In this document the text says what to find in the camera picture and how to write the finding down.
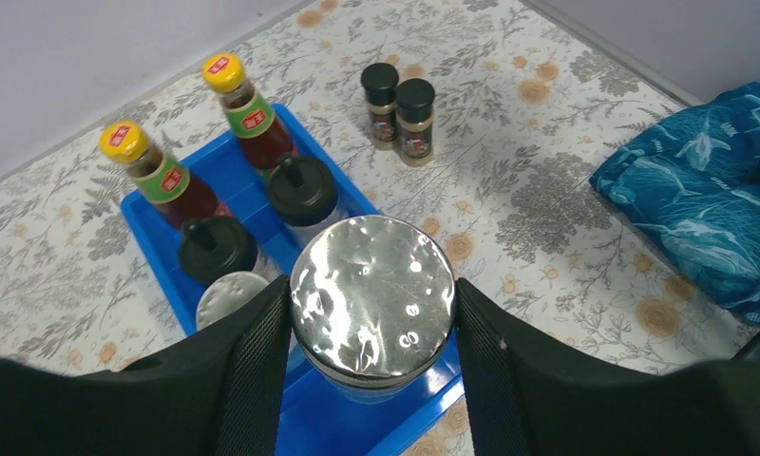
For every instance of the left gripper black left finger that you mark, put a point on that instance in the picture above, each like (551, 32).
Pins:
(216, 392)

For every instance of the sauce bottle red label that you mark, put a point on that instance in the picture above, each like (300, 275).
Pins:
(263, 138)

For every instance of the blue plastic divided bin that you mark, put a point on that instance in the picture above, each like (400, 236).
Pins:
(316, 417)

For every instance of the blue patterned cloth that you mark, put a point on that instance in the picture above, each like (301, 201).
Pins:
(691, 184)

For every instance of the small brown spice bottle rear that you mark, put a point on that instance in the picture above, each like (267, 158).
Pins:
(379, 82)

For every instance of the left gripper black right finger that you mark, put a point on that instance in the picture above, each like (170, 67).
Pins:
(530, 394)

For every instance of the yellow cap sauce bottle front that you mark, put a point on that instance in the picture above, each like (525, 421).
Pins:
(165, 182)

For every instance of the small brown spice bottle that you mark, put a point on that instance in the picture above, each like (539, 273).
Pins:
(379, 82)
(415, 117)

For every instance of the small brown spice bottle front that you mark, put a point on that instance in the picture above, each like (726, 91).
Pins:
(415, 117)

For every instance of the clear jar black knob lid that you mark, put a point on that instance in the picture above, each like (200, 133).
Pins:
(220, 245)

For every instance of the silver lid jar white beads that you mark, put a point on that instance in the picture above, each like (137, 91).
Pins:
(226, 295)

